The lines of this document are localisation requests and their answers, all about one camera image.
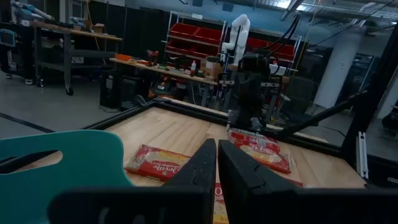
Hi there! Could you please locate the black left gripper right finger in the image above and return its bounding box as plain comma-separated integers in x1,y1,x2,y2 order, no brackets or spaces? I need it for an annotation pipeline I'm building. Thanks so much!
217,139,300,224

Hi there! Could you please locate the grey blue machine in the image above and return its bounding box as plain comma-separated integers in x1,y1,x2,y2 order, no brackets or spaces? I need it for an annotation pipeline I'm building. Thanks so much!
10,0,56,23

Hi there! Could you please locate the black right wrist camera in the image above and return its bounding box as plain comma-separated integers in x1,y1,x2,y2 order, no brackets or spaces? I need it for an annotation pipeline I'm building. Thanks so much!
239,52,271,74

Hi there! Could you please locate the white slotted metal bracket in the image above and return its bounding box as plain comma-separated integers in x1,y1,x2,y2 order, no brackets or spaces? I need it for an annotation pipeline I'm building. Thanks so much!
356,131,369,180

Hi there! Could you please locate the black computer tower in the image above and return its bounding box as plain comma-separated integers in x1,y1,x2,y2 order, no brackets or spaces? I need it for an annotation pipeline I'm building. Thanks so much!
99,69,123,110

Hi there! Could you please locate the black workbench wooden top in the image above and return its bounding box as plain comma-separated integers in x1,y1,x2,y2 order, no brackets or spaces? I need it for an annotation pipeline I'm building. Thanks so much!
30,20,124,96

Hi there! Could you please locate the red Orville popcorn bag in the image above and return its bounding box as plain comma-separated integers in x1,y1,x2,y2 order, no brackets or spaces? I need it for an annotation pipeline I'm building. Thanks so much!
226,128,295,175
124,144,192,182
213,177,305,224

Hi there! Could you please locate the red storage bin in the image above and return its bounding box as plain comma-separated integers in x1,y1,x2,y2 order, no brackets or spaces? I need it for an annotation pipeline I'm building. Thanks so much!
246,37,269,51
165,39,195,55
267,43,296,61
194,27,223,45
169,22,200,40
192,43,220,59

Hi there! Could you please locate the white round pillar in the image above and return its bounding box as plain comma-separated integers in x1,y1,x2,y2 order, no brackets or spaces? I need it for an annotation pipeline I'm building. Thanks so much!
313,23,368,110

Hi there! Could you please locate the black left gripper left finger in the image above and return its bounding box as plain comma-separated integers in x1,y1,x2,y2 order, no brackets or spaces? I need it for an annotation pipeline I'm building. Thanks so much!
161,138,218,224

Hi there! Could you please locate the black office chair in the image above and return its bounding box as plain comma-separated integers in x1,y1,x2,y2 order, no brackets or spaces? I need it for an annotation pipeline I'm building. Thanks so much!
279,75,320,124

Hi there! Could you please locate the long wooden work table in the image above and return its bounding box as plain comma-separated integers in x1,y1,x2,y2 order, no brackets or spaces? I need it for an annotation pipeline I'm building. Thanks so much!
108,57,219,108

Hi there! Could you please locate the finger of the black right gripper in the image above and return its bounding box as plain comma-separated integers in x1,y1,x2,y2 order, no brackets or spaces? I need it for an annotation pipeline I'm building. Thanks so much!
234,74,251,122
250,74,266,122

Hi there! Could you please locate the teal plastic basket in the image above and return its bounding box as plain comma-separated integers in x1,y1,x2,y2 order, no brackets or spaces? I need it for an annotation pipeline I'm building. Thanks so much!
0,129,135,224

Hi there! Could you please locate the metal shelf rack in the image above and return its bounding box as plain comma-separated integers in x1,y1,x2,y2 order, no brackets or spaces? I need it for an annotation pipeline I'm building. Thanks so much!
162,11,229,68

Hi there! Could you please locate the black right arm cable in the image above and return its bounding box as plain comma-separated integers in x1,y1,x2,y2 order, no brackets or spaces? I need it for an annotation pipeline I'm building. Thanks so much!
264,12,303,76

